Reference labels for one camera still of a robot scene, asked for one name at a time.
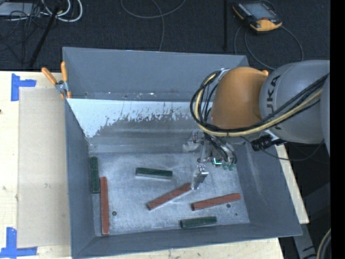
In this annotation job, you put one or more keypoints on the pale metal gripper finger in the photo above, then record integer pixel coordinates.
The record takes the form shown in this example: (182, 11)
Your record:
(200, 177)
(192, 145)

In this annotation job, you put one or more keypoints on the red-brown flat block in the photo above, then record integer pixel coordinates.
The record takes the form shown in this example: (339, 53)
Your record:
(215, 201)
(168, 196)
(104, 206)

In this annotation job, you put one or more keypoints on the dark green flat block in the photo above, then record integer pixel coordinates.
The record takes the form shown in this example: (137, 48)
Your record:
(153, 172)
(198, 222)
(94, 174)

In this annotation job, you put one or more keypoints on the grey metal bin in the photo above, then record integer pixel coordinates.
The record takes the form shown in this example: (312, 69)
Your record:
(151, 71)

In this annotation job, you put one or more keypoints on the pale wood flat board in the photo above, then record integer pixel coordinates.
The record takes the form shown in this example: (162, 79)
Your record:
(43, 158)

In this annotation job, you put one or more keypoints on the black cylinder on white bracket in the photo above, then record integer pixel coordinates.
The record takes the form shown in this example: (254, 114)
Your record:
(261, 143)

